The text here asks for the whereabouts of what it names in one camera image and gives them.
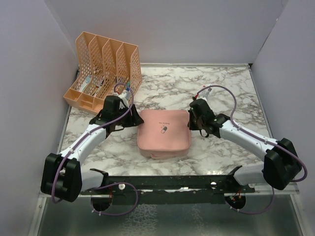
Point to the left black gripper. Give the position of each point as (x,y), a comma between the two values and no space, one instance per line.
(135,118)

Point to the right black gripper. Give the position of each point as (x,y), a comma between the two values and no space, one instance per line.
(191,125)

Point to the pink medicine kit case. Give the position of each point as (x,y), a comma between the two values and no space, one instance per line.
(164,134)

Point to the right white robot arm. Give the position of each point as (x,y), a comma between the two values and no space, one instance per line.
(280,162)

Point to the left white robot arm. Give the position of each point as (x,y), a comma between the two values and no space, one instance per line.
(62,176)

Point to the long white packaged strip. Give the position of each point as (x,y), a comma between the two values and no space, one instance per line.
(208,89)

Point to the white tube in organizer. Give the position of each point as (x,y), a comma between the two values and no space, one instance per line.
(85,83)

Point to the orange mesh file organizer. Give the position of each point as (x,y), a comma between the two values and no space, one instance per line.
(111,63)

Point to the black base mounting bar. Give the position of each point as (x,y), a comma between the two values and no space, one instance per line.
(127,190)

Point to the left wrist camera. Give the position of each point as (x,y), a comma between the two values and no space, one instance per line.
(124,96)

